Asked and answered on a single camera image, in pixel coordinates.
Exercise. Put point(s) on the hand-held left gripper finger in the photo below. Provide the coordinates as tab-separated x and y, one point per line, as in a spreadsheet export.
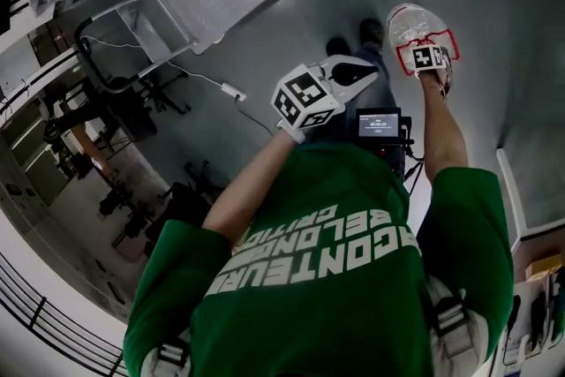
351	90
327	65

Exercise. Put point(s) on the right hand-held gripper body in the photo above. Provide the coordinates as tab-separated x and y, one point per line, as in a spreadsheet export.
426	57

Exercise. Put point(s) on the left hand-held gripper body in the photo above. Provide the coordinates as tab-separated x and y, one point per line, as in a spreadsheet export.
304	97

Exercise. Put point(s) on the clear water jug red handle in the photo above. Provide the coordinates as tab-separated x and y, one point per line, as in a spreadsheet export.
410	24

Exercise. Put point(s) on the person's right forearm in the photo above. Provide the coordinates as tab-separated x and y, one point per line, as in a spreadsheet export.
441	137

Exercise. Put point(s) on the person's left forearm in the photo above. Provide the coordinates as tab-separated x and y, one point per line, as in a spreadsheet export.
251	185

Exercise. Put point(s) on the person's left black shoe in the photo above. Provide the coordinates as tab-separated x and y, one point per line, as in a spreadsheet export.
339	46

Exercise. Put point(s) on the person's black shoe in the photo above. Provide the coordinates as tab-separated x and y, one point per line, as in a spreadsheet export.
371	31
339	46

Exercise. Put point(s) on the black chest-mounted monitor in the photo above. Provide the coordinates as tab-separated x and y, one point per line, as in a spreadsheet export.
378	125

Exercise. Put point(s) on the person's right black shoe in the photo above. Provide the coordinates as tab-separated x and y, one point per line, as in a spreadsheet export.
371	31

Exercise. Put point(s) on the white power strip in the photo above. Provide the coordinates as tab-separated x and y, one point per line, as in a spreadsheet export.
233	91

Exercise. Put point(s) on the person's green printed t-shirt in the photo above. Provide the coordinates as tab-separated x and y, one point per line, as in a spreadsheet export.
318	300

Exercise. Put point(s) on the pile of clothes and bags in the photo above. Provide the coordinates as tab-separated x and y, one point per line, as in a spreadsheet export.
536	318

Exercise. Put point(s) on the black metal railing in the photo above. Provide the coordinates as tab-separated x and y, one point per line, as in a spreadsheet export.
39	313

